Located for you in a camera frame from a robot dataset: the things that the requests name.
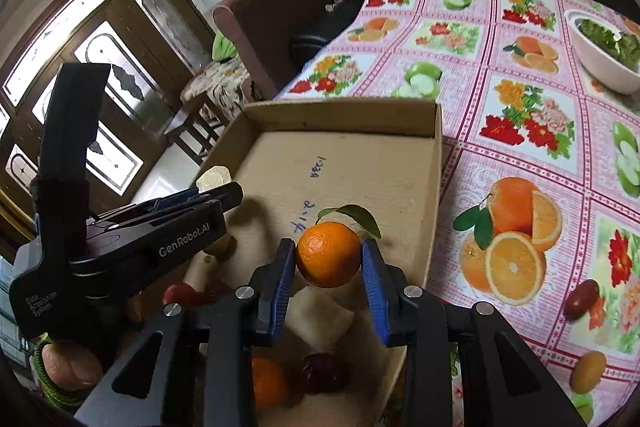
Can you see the fruit print tablecloth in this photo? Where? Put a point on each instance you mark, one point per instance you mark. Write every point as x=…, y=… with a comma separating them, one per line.
x=500, y=167

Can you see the side table with floral cloth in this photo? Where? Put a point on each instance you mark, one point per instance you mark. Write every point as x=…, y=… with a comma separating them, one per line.
x=215, y=82

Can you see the dark red fruit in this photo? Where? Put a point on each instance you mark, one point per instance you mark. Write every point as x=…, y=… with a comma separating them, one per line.
x=325, y=372

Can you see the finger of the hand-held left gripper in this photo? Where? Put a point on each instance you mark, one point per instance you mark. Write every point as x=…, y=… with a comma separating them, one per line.
x=170, y=201
x=225, y=196

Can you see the green braided wristband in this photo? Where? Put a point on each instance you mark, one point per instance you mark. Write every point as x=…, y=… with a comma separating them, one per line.
x=45, y=389

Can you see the mandarin orange with leaf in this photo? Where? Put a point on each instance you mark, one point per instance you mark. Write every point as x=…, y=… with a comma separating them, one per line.
x=327, y=254

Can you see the cardboard box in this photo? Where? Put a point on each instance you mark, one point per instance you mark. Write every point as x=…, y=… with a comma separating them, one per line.
x=375, y=177

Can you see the person's left hand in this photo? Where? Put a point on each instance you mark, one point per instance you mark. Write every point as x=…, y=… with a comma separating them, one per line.
x=70, y=367

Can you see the brown armchair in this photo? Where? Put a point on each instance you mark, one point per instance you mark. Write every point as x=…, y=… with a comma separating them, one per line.
x=280, y=22

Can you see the green object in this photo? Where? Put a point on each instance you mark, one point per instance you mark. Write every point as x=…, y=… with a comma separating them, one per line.
x=222, y=47

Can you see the red tomato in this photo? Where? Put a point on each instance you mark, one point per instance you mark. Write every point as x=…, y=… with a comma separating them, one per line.
x=179, y=294

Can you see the wooden door with glass panes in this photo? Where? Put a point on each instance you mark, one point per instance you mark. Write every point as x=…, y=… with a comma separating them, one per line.
x=100, y=57

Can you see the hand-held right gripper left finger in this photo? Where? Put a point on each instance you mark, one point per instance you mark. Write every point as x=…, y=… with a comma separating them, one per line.
x=280, y=292

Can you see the red jujube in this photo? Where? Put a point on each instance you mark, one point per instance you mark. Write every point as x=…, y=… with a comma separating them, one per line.
x=582, y=299

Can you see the white bowl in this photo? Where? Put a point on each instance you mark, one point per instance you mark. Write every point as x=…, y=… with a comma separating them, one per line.
x=600, y=64

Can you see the mandarin orange with stem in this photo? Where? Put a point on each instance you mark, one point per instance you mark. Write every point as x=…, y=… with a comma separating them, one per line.
x=267, y=382

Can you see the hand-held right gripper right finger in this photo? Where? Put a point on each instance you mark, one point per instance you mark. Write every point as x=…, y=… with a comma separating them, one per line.
x=376, y=292

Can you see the green leafy vegetables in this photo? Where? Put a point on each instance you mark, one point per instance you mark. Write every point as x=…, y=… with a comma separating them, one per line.
x=607, y=39

